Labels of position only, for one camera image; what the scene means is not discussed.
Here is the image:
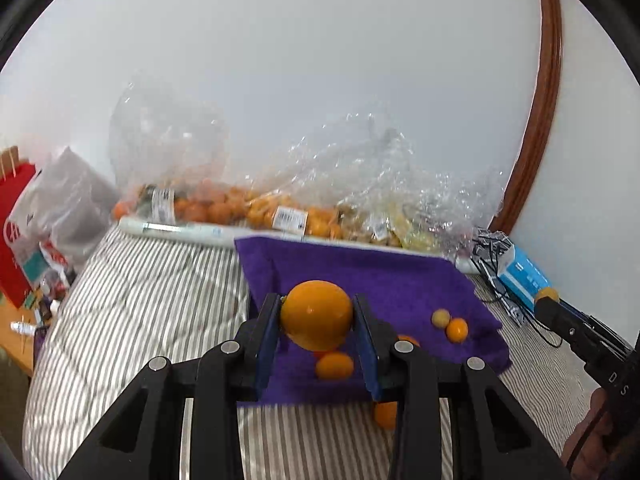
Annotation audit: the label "striped bed sheet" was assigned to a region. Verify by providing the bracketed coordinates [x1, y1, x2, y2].
[22, 220, 601, 480]

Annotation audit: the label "clear bag of small tangerines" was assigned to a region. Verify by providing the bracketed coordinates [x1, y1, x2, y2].
[109, 72, 251, 226]

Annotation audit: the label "white plastic bag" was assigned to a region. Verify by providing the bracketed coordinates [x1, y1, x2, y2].
[10, 146, 121, 286]

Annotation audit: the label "clear bag of oranges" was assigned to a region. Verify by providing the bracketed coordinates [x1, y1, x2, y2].
[245, 150, 351, 240]

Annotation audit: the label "white paper roll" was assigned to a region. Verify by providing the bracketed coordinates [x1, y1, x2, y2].
[117, 214, 481, 275]

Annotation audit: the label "brown wooden door frame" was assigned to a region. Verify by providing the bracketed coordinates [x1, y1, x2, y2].
[487, 0, 563, 236]

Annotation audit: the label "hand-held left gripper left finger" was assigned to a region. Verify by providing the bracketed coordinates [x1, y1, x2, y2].
[57, 292, 284, 480]

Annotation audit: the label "clear bag of brown fruit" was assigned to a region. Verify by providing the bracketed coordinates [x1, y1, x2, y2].
[330, 110, 407, 247]

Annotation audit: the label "blue tissue box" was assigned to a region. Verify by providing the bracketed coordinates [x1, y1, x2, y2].
[497, 246, 554, 311]

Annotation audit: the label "purple towel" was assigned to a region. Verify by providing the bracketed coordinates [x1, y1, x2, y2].
[234, 234, 513, 405]

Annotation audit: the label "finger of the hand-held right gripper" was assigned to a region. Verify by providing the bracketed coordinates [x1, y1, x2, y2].
[535, 301, 589, 357]
[560, 302, 627, 357]

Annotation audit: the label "red paper bag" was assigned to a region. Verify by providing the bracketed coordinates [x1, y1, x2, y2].
[0, 146, 46, 311]

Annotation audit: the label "small orange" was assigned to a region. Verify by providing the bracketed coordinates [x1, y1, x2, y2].
[445, 318, 469, 344]

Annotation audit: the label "black cable bundle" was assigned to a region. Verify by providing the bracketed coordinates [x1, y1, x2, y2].
[470, 227, 566, 349]

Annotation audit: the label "wooden side table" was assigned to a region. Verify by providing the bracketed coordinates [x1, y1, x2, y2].
[0, 300, 37, 377]

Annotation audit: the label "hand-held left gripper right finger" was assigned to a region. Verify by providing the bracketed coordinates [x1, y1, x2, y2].
[352, 294, 573, 480]

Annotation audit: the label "large orange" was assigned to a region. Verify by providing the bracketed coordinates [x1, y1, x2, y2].
[280, 280, 355, 352]

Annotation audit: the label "person's right hand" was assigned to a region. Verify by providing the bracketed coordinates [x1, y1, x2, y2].
[562, 388, 632, 480]

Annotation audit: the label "clear bag of yellow fruit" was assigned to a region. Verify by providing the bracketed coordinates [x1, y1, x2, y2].
[395, 165, 506, 263]

